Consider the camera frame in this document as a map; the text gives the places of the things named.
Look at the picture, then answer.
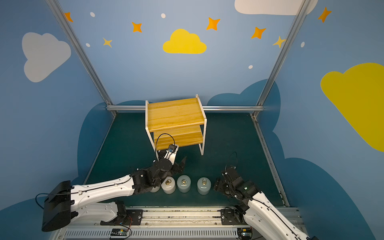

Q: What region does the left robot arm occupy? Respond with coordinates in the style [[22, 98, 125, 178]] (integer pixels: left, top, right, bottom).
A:
[[41, 158, 187, 232]]

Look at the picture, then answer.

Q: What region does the white tea canister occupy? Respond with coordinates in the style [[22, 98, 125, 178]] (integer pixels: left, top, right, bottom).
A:
[[161, 177, 177, 195], [150, 186, 161, 193]]

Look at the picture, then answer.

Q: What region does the left aluminium frame post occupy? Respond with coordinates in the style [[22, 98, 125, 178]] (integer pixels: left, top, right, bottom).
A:
[[46, 0, 113, 106]]

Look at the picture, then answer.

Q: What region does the camera cable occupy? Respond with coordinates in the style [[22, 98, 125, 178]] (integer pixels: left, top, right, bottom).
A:
[[154, 133, 176, 161], [224, 151, 238, 172]]

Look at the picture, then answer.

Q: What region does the right camera cable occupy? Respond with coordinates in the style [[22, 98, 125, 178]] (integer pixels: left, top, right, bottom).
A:
[[224, 151, 238, 172]]

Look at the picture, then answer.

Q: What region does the left controller board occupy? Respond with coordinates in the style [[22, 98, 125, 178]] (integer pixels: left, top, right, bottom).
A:
[[109, 228, 131, 240]]

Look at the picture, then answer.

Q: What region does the aluminium frame post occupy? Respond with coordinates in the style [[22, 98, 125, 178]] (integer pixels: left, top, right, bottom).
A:
[[252, 0, 312, 119], [46, 0, 113, 106]]

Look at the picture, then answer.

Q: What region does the grey-blue tea canister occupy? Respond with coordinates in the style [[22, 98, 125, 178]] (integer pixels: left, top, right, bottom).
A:
[[197, 177, 212, 196], [177, 175, 192, 193]]

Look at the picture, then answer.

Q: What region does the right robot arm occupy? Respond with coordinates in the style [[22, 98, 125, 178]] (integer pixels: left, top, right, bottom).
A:
[[214, 166, 317, 240]]

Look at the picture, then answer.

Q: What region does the rear aluminium frame bar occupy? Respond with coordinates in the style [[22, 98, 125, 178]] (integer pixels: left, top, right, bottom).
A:
[[106, 105, 264, 112]]

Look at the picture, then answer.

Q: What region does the aluminium mounting rail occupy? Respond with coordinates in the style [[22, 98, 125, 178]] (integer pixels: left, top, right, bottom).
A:
[[49, 206, 310, 240]]

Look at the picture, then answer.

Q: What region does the right aluminium frame post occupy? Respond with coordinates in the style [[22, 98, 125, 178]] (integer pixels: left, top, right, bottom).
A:
[[252, 0, 312, 119]]

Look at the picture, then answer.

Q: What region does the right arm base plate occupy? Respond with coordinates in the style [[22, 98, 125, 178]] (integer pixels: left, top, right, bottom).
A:
[[220, 208, 246, 225]]

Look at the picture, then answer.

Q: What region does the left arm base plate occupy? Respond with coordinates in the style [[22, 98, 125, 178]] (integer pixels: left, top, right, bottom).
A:
[[100, 209, 144, 226]]

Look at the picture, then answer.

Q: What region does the left camera cable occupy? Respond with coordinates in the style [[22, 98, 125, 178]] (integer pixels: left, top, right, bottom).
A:
[[154, 133, 176, 161]]

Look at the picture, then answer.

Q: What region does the wooden two-tier shelf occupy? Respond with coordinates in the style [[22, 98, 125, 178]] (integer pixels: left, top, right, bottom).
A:
[[145, 95, 208, 156]]

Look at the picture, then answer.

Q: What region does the controller board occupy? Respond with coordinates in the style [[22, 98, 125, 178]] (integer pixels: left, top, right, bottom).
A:
[[237, 228, 253, 240], [109, 228, 131, 240]]

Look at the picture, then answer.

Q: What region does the right controller board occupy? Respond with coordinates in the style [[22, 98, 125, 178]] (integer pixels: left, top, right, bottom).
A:
[[237, 228, 253, 240]]

